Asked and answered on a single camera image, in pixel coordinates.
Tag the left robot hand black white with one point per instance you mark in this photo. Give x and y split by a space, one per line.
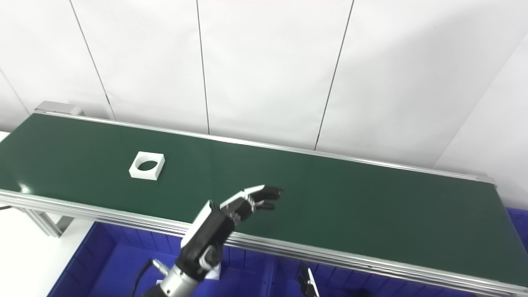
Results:
210 235

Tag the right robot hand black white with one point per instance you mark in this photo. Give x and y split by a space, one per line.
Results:
307 284

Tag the white square part with hole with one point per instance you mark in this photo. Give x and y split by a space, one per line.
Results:
159 167

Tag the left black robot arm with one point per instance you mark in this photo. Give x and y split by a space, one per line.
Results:
175 284

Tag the white block part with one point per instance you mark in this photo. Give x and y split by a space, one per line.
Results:
214 274

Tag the green conveyor belt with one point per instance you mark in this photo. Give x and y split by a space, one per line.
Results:
350 206

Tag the blue bin with white parts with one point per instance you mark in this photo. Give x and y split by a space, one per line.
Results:
107 264

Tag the aluminium conveyor leg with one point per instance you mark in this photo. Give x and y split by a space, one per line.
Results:
49 222

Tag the grey conveyor end housing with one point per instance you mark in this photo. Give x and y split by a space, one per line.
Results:
57 108

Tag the empty blue bin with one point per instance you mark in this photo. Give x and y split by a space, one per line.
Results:
519 231

